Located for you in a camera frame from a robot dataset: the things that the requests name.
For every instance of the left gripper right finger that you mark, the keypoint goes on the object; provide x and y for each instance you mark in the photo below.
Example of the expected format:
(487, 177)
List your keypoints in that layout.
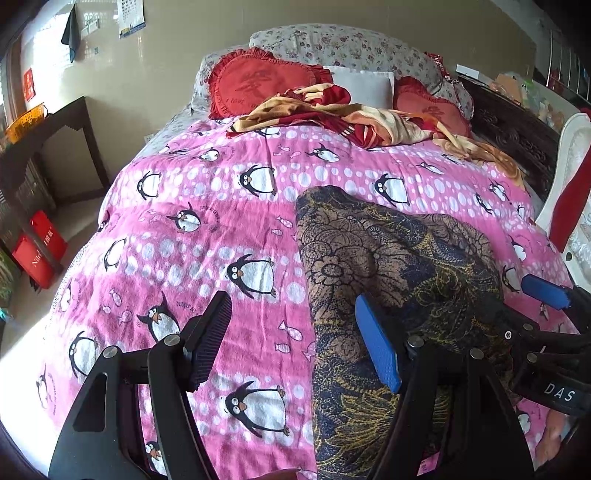
(482, 437)

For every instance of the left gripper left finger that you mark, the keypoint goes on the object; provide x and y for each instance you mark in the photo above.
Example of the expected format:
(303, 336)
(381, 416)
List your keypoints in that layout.
(102, 435)

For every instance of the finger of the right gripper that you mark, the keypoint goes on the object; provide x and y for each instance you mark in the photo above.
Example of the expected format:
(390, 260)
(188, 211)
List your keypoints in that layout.
(546, 292)

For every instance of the dark blue gold patterned garment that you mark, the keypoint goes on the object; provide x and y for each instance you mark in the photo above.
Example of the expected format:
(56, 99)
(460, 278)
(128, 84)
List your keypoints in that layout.
(427, 272)

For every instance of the right hand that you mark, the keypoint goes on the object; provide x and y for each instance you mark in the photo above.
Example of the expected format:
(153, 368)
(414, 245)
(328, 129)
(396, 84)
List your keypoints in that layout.
(557, 426)

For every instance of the white ornate chair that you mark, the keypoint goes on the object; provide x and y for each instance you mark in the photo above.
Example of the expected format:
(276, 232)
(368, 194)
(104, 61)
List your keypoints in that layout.
(577, 252)

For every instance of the red cloth on chair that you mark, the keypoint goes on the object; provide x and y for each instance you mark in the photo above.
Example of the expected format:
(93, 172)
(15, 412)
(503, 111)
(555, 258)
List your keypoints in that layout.
(571, 201)

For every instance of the dark wooden headboard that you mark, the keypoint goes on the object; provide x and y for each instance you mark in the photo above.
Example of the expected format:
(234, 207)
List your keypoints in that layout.
(517, 132)

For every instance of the metal stair railing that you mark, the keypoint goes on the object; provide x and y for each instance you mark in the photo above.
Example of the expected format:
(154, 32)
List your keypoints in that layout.
(566, 75)

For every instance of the red heart pillow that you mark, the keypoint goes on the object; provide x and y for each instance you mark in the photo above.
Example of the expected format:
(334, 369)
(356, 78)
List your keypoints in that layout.
(244, 78)
(412, 97)

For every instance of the pink penguin blanket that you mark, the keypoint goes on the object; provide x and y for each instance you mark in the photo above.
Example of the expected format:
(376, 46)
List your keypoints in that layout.
(209, 212)

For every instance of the white pillow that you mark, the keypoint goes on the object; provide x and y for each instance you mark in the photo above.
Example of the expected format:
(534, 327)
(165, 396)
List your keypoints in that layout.
(370, 88)

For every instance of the red and gold blanket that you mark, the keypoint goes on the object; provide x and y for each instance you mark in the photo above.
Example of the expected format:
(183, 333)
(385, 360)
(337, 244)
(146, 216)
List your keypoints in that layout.
(329, 106)

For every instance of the floral pillow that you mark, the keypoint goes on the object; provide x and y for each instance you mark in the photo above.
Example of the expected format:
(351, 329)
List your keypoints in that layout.
(362, 49)

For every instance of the orange basket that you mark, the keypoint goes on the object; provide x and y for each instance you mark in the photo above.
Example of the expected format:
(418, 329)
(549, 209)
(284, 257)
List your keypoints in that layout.
(25, 123)

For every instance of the floral bed sheet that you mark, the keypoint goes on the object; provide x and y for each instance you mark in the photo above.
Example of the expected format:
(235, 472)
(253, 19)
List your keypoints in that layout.
(197, 108)

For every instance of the dark hanging cloth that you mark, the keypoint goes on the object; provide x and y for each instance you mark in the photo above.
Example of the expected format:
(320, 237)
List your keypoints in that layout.
(71, 36)

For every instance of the wall calendar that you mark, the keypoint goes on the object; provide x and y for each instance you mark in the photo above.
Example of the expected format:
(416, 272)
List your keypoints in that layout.
(130, 17)

